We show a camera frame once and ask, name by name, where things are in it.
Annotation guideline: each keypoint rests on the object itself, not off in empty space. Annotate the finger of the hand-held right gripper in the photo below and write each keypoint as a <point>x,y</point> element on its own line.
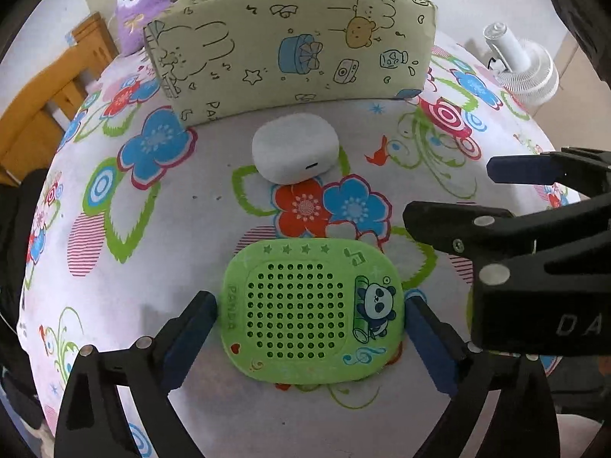
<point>439,224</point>
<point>515,169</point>

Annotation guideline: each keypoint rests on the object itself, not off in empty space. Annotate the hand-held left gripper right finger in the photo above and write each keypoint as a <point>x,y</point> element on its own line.
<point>429,343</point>

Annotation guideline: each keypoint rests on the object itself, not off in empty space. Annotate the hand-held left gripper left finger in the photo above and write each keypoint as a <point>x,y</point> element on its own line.
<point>191,338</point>

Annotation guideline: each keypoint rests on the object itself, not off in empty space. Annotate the green panda perforated case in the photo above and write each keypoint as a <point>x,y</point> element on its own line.
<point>296,305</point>

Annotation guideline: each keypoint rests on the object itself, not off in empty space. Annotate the yellow patterned fabric storage box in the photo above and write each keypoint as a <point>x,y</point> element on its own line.
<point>267,76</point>

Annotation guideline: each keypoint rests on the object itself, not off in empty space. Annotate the white small fan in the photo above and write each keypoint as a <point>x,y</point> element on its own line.
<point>530,81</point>

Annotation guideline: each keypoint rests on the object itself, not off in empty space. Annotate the floral tablecloth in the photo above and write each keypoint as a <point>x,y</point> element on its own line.
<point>167,248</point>

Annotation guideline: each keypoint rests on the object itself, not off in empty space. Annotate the white oval earbud case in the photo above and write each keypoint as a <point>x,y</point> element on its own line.
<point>291,148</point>

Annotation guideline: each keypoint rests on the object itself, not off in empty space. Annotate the black clothing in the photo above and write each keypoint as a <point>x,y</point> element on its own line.
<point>19,229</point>

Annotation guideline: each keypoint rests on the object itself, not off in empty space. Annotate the wooden chair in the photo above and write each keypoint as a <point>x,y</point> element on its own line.
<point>38,105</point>

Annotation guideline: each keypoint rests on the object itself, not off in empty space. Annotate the purple plush toy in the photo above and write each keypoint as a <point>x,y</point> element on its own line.
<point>138,19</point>

